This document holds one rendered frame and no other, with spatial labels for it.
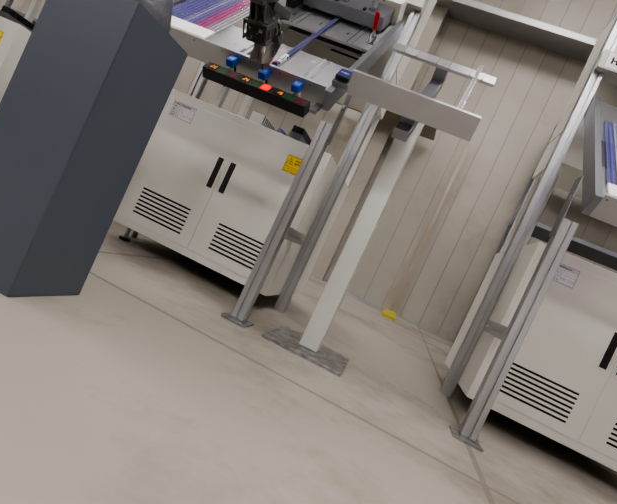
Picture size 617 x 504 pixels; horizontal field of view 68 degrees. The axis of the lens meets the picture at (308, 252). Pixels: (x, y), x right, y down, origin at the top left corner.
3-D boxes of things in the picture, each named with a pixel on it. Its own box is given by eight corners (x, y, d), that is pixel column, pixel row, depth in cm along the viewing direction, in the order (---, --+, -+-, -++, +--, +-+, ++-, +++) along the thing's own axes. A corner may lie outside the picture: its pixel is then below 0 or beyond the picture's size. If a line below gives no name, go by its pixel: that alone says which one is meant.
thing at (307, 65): (324, 99, 135) (326, 89, 133) (142, 28, 148) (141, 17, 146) (348, 76, 148) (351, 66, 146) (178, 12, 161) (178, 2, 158)
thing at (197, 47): (321, 109, 136) (325, 87, 131) (140, 37, 149) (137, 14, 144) (323, 107, 137) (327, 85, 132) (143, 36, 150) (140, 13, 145)
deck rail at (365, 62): (327, 111, 136) (331, 92, 132) (321, 109, 137) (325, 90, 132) (399, 37, 183) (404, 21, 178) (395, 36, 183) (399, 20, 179)
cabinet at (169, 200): (258, 311, 164) (331, 154, 163) (102, 232, 178) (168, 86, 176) (296, 303, 228) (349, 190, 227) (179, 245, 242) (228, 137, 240)
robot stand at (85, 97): (7, 297, 78) (140, 1, 77) (-69, 253, 82) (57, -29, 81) (79, 295, 96) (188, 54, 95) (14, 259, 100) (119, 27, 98)
